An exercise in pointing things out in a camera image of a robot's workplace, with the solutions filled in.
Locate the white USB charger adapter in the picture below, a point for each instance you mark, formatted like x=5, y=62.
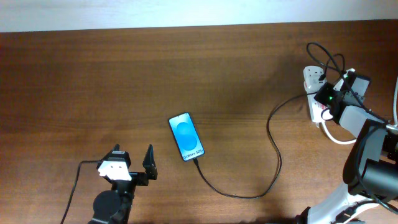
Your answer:
x=313, y=83

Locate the white power strip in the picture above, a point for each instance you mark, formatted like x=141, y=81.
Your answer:
x=312, y=93

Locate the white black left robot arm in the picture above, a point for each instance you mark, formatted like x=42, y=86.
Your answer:
x=113, y=206

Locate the blue Galaxy smartphone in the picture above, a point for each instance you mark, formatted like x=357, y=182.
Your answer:
x=186, y=137

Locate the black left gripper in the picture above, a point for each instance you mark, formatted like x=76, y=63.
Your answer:
x=140, y=180

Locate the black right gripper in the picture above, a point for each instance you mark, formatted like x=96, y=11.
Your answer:
x=325, y=95

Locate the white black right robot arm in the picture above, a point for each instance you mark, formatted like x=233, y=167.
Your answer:
x=370, y=171

